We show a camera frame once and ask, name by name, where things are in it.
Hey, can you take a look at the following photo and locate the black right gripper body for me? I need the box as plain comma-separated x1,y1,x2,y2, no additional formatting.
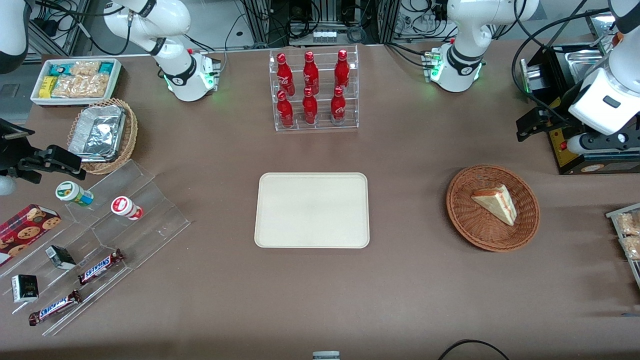
0,117,37,173

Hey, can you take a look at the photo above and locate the triangle sandwich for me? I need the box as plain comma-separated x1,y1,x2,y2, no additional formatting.
470,183,518,227

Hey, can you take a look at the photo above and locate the aluminium foil tray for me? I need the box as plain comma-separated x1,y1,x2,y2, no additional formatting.
68,104,126,163

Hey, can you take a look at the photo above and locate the light wicker basket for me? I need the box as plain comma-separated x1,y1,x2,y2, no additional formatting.
67,97,139,176

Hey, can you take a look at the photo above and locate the brown wicker basket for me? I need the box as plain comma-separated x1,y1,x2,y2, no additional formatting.
446,164,541,253

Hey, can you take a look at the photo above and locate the grey tray of snacks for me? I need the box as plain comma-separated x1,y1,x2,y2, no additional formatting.
605,202,640,291

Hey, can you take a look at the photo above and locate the cream plastic tray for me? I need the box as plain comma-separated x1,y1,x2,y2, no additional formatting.
254,172,370,249

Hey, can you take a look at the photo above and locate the green label yogurt cup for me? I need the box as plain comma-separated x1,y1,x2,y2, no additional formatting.
55,181,95,208

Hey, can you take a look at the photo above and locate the black and yellow machine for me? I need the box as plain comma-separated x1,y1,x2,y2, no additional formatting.
519,42,640,176

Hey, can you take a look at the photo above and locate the red cookie box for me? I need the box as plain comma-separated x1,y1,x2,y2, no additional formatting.
0,203,62,267

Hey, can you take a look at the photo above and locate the clear bag of crackers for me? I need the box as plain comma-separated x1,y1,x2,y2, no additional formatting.
51,74,110,99

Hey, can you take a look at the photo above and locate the red label yogurt cup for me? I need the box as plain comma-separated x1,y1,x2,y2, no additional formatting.
110,196,144,221

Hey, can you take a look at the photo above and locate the small black box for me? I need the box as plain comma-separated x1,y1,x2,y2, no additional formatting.
11,274,40,304
45,244,77,271

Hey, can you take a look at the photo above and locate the clear acrylic step display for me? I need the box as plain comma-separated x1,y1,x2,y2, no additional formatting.
0,159,192,337

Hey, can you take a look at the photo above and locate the white rectangular snack bin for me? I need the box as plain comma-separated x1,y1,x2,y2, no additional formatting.
30,58,123,107

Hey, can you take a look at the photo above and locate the snickers chocolate bar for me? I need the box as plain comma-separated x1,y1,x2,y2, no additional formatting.
28,289,83,327
78,248,125,286

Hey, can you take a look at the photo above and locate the clear bag of biscuits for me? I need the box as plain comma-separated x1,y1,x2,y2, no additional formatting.
619,235,640,261
615,211,640,236

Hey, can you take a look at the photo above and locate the red cola bottle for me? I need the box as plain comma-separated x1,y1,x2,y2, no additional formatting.
276,52,296,97
330,85,347,126
301,87,319,126
276,90,295,129
302,50,320,96
333,49,351,92

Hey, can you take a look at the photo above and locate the clear acrylic bottle rack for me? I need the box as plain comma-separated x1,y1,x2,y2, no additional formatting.
268,44,360,133

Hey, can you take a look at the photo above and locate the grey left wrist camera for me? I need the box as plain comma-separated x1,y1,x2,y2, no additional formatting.
566,131,640,155

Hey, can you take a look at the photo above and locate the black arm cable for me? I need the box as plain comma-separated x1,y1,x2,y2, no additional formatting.
510,9,617,123

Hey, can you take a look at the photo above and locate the black floor cable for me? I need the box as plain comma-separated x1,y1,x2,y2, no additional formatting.
438,339,511,360

